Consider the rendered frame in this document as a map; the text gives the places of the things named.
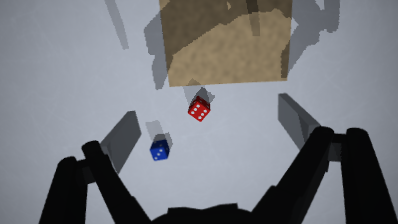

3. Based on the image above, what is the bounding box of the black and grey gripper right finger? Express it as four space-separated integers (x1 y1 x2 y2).
240 93 398 224

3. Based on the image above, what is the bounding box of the tan flat mat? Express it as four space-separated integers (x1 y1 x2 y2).
159 0 292 87

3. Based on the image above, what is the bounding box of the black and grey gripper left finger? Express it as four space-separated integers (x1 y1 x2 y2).
39 111 153 224

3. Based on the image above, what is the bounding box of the red die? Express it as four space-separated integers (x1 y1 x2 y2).
188 96 210 122

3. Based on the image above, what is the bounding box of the blue die with white pips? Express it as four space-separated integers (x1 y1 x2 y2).
149 139 170 161

